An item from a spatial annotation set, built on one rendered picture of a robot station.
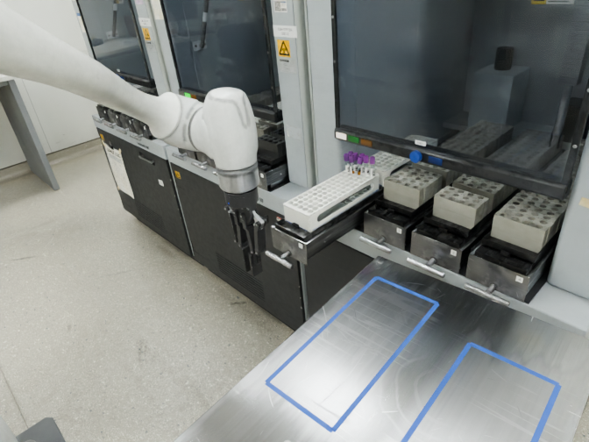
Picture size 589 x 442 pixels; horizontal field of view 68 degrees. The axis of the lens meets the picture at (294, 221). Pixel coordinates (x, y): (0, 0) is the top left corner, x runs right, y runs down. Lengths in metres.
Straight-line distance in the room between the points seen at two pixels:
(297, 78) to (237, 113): 0.51
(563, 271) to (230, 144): 0.76
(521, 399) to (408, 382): 0.17
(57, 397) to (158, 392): 0.41
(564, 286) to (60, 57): 1.05
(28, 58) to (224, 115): 0.35
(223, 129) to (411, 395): 0.58
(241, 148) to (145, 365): 1.34
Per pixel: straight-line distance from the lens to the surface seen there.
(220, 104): 0.87
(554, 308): 1.10
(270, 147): 1.53
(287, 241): 1.15
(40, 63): 0.69
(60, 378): 2.17
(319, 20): 1.26
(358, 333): 0.84
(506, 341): 0.87
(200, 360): 1.97
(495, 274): 1.07
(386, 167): 1.33
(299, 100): 1.37
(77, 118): 4.53
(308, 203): 1.15
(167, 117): 0.96
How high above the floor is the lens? 1.43
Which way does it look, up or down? 32 degrees down
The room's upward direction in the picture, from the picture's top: 6 degrees counter-clockwise
